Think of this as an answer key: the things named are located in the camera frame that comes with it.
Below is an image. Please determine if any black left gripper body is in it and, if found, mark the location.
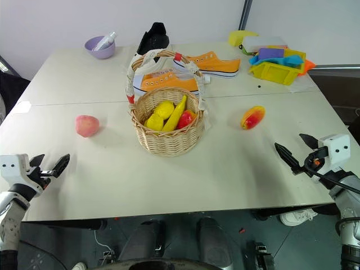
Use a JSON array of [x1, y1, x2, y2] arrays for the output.
[[28, 164, 56, 195]]

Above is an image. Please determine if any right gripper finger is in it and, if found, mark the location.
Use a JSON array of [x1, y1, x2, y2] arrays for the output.
[[299, 133, 320, 152], [274, 142, 304, 176]]

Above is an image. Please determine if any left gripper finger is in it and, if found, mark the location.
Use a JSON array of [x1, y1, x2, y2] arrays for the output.
[[51, 153, 71, 178], [29, 154, 46, 169]]

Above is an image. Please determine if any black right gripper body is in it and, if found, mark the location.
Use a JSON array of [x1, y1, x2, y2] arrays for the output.
[[303, 146, 330, 178]]

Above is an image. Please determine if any red and orange fruit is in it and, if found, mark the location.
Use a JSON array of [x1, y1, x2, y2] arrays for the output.
[[176, 110, 197, 131]]

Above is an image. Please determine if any pink peach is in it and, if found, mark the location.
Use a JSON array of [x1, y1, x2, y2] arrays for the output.
[[74, 114, 101, 138]]

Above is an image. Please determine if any red and yellow mango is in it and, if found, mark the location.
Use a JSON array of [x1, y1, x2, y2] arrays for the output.
[[240, 105, 266, 131]]

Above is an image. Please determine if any white paper tag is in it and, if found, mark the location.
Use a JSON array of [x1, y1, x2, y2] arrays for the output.
[[16, 101, 33, 114]]

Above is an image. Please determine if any white sneaker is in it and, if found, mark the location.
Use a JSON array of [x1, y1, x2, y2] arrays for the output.
[[279, 208, 319, 227]]

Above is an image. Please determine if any orange cloth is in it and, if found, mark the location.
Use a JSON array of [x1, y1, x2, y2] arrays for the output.
[[297, 59, 317, 77]]

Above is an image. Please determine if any black chair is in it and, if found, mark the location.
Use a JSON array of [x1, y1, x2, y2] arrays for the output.
[[0, 56, 31, 115]]

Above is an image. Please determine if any yellow plastic bin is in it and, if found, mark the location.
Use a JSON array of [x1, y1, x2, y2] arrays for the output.
[[248, 48, 307, 86]]

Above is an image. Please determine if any grey round base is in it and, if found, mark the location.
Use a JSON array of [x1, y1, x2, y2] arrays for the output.
[[16, 240, 68, 270]]

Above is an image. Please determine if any blue cloth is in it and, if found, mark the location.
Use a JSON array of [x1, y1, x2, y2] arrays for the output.
[[249, 54, 304, 69]]

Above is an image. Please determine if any purple cloth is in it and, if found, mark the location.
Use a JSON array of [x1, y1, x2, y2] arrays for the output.
[[258, 47, 285, 61]]

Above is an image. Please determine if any black floor clamp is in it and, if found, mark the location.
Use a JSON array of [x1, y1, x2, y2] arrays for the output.
[[244, 240, 276, 270]]

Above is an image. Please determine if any dark rounded robot leg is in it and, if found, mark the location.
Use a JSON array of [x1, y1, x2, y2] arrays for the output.
[[196, 217, 235, 268]]

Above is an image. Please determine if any orange canvas sneaker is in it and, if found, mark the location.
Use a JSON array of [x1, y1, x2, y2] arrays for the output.
[[172, 51, 242, 79], [133, 66, 201, 97]]

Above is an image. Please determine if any round yellow lemon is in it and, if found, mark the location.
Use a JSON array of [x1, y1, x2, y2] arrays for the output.
[[154, 100, 176, 118]]

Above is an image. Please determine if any purple bowl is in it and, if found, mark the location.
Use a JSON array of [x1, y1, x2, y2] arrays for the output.
[[84, 35, 116, 60]]

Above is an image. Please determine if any yellow banana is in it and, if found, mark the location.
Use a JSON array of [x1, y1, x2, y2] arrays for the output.
[[161, 94, 188, 133]]

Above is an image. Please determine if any yellow plastic object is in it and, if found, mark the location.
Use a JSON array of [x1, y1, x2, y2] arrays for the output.
[[228, 30, 259, 47]]

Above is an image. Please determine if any white bottle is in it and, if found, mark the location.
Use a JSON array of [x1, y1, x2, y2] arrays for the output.
[[92, 31, 118, 52]]

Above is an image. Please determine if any black shoe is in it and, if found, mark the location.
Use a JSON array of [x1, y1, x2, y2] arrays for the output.
[[136, 22, 170, 56]]

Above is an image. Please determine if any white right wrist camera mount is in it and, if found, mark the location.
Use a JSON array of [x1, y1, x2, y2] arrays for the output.
[[317, 133, 352, 173]]

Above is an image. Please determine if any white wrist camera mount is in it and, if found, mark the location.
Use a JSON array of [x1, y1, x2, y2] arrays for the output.
[[0, 154, 32, 195], [317, 133, 352, 173]]

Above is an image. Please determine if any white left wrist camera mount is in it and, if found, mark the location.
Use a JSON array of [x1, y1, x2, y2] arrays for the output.
[[0, 154, 32, 195]]

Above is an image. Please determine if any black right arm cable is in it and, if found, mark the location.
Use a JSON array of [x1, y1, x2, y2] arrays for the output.
[[304, 158, 360, 195]]

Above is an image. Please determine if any white floor cable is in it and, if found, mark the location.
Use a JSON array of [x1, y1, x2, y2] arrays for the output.
[[93, 228, 114, 255]]

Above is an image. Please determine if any wicker basket with handle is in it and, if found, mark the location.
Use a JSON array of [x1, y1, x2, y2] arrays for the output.
[[125, 49, 209, 158]]

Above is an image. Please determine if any grey metal post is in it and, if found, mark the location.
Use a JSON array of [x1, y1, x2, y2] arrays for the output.
[[238, 0, 253, 32]]

